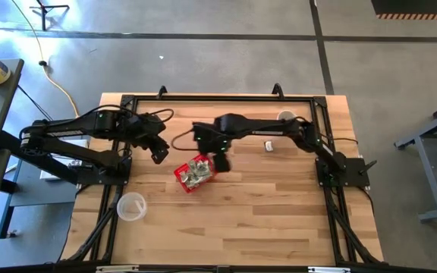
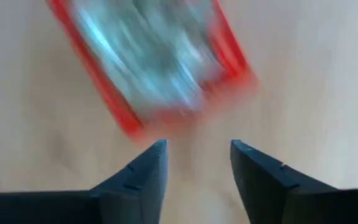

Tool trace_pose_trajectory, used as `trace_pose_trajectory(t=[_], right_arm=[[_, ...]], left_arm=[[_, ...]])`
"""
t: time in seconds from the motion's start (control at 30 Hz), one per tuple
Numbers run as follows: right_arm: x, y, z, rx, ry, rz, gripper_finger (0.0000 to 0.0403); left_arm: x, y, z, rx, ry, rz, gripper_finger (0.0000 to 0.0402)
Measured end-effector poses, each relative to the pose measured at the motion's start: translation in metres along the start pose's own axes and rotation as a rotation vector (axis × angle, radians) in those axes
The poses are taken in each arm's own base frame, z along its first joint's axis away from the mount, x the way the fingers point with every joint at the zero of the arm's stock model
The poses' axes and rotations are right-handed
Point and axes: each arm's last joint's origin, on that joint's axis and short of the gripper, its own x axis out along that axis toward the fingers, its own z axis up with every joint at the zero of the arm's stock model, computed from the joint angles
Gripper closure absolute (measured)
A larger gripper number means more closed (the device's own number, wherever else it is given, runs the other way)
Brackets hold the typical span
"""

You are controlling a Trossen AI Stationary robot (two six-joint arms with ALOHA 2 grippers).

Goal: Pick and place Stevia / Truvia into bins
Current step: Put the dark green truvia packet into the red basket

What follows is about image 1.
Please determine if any grey metal table frame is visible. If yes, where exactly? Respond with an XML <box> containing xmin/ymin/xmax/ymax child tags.
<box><xmin>395</xmin><ymin>96</ymin><xmax>437</xmax><ymax>224</ymax></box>

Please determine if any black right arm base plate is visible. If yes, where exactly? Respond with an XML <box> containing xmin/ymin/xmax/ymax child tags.
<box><xmin>315</xmin><ymin>157</ymin><xmax>378</xmax><ymax>189</ymax></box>

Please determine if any thin black floor cable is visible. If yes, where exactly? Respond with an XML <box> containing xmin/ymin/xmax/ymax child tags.
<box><xmin>16</xmin><ymin>85</ymin><xmax>55</xmax><ymax>122</ymax></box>

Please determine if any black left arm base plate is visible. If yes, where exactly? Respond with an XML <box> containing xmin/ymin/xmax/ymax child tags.
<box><xmin>77</xmin><ymin>155</ymin><xmax>132</xmax><ymax>187</ymax></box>

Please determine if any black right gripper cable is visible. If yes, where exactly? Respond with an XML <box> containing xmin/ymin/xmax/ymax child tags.
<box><xmin>170</xmin><ymin>130</ymin><xmax>199</xmax><ymax>152</ymax></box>

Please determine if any black desk support beam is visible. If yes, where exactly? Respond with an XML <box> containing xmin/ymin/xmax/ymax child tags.
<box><xmin>0</xmin><ymin>130</ymin><xmax>81</xmax><ymax>186</ymax></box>

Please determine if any clear plastic cup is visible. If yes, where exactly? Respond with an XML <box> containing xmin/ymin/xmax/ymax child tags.
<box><xmin>116</xmin><ymin>191</ymin><xmax>148</xmax><ymax>222</ymax></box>

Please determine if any black tripod stand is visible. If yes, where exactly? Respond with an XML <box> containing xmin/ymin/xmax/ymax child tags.
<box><xmin>28</xmin><ymin>0</ymin><xmax>71</xmax><ymax>32</ymax></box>

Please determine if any blue grey desk base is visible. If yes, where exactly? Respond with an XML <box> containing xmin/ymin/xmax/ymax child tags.
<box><xmin>0</xmin><ymin>158</ymin><xmax>78</xmax><ymax>240</ymax></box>

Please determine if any black mat with hazard stripe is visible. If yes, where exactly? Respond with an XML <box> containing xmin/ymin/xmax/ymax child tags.
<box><xmin>370</xmin><ymin>0</ymin><xmax>437</xmax><ymax>20</ymax></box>

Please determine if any silver metal bracket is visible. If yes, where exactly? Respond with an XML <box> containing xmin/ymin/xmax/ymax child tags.
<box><xmin>307</xmin><ymin>266</ymin><xmax>351</xmax><ymax>273</ymax></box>
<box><xmin>96</xmin><ymin>265</ymin><xmax>140</xmax><ymax>273</ymax></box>

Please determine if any yellow extension cable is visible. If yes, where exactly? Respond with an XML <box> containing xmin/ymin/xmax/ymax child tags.
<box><xmin>10</xmin><ymin>0</ymin><xmax>81</xmax><ymax>118</ymax></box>

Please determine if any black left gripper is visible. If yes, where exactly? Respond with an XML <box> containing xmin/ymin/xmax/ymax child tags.
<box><xmin>127</xmin><ymin>113</ymin><xmax>171</xmax><ymax>165</ymax></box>

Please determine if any white ceramic mug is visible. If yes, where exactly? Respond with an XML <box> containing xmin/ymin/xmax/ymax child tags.
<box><xmin>277</xmin><ymin>109</ymin><xmax>297</xmax><ymax>121</ymax></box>

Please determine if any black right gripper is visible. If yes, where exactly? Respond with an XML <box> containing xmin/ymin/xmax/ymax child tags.
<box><xmin>192</xmin><ymin>123</ymin><xmax>232</xmax><ymax>174</ymax></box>

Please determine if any red plastic slotted basket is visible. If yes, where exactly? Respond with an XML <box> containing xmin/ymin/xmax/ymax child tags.
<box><xmin>173</xmin><ymin>153</ymin><xmax>219</xmax><ymax>194</ymax></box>

